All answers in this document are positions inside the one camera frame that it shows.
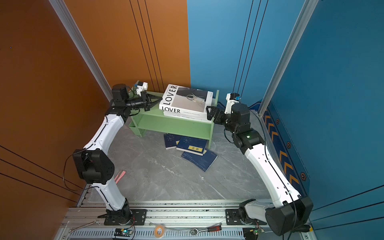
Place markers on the white book with brown pattern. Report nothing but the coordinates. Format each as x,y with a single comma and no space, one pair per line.
186,117

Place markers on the white LOVER book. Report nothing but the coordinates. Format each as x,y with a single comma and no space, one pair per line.
186,101

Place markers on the small circuit board right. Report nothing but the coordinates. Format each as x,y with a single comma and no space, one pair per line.
251,234

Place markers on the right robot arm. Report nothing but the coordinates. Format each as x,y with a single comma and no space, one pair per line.
288,210

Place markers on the blue book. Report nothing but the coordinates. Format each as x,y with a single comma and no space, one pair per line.
171,141
192,145
202,162

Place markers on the silver wrench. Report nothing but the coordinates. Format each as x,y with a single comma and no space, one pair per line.
95,222

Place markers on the small circuit board left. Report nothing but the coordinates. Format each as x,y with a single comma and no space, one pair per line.
123,234

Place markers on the green two-tier shelf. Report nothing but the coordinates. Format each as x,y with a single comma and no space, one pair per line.
154,120

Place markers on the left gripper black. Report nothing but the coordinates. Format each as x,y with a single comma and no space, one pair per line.
148,98

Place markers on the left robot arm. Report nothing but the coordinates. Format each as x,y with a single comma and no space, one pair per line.
92,162

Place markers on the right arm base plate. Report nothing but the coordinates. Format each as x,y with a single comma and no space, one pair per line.
239,217

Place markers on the ratchet with red handle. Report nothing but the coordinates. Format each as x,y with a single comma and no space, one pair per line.
196,231

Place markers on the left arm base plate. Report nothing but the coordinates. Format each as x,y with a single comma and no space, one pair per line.
137,217

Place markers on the tape roll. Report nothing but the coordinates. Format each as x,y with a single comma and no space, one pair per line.
159,231

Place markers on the yellow black screwdriver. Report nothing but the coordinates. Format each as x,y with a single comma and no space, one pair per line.
303,228

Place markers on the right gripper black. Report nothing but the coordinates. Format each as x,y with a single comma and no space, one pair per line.
210,116

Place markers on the small circuit board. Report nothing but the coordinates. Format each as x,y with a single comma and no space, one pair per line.
123,234
251,234

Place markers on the pink strip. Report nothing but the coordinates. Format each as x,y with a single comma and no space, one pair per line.
119,176

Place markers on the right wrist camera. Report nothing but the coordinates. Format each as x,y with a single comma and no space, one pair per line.
232,98

